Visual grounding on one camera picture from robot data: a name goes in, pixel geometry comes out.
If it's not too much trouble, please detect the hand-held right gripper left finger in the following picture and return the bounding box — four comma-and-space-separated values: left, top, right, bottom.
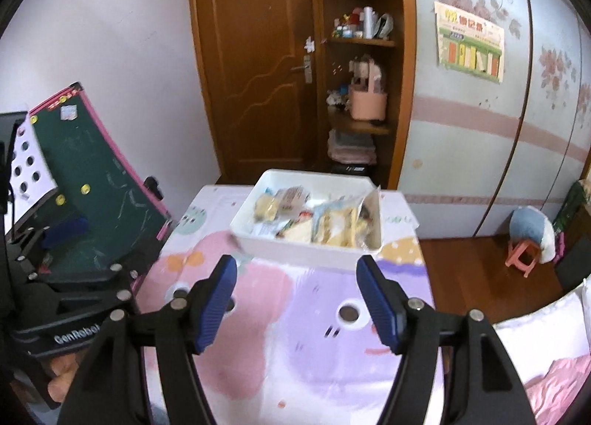
58, 255, 238, 425

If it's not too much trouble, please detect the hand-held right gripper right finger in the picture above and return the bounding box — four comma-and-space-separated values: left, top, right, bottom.
356, 255, 536, 425

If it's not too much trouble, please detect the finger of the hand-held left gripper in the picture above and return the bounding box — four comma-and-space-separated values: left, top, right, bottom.
14, 217, 107, 280
28, 233, 162, 315

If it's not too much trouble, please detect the white plastic bin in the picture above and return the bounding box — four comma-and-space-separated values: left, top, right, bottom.
230, 169, 384, 271

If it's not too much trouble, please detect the large yellow cake packet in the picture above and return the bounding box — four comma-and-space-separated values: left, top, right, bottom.
277, 200, 366, 249

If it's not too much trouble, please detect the round yellow cake packet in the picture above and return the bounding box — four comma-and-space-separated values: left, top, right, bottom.
255, 194, 280, 222

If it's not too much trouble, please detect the person's left hand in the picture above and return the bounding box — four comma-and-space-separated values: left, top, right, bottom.
48, 356, 83, 400

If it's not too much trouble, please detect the pink framed chalkboard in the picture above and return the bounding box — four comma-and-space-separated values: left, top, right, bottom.
28, 82, 174, 270

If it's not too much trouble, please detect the white board with black dots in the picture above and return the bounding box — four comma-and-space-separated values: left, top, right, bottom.
9, 123, 59, 228

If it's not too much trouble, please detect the cartoon printed tablecloth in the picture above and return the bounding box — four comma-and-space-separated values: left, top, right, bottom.
134, 184, 448, 425

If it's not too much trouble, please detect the black clamp knob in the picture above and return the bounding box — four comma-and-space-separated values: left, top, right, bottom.
143, 176, 164, 200

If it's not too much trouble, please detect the pink plastic stool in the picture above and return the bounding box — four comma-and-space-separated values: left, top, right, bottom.
505, 240, 541, 279

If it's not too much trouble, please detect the folded pink cloth stack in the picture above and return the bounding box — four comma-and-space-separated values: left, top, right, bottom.
327, 129, 376, 164

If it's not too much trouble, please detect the white pillow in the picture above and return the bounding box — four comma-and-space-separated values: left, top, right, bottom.
493, 290, 591, 390

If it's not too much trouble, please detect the small pink stool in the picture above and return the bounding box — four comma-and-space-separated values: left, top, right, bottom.
509, 206, 557, 265

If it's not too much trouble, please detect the floral sliding wardrobe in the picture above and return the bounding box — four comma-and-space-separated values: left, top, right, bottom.
396, 0, 591, 237

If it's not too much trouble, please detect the wooden corner shelf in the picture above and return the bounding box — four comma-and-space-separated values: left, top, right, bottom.
308, 0, 417, 190

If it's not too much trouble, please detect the dark cabinet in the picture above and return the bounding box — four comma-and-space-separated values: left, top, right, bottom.
553, 179, 591, 293

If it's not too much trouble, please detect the pink blanket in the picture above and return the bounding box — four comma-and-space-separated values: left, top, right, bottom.
525, 355, 591, 425

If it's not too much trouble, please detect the pink basket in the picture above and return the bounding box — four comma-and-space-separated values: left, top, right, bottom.
348, 82, 388, 121

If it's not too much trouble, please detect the wooden door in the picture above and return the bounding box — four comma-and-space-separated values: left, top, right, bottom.
187, 0, 325, 177

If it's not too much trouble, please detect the cluster of shelf bottles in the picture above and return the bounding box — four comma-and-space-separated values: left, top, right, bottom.
332, 5, 396, 41

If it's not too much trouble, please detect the metal door handle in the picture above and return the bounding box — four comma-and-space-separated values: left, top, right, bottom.
291, 56, 313, 83

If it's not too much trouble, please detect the wall poster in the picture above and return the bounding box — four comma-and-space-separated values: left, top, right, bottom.
433, 0, 505, 83

